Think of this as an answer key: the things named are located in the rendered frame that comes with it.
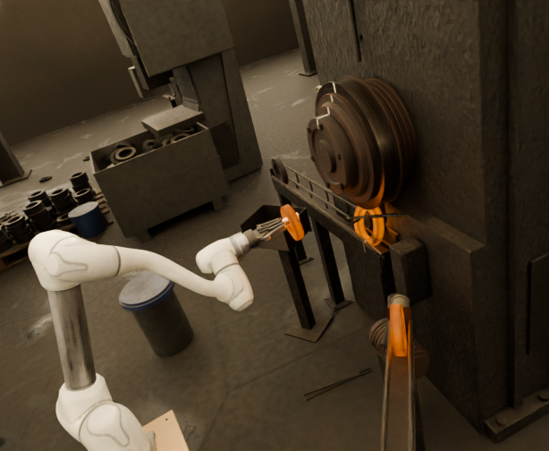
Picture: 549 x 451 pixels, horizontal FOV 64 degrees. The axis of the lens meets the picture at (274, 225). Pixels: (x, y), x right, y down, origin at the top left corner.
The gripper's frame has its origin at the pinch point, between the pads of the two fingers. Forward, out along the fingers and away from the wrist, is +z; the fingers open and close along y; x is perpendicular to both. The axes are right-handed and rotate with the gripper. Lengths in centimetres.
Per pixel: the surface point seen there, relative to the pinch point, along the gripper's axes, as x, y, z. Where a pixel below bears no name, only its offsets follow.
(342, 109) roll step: 42, 25, 23
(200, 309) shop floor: -81, -88, -56
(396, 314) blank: -7, 65, 5
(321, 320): -84, -29, 4
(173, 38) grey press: 65, -240, 15
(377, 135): 35, 39, 25
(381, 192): 15.1, 37.2, 22.7
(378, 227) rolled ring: -8.3, 21.5, 26.5
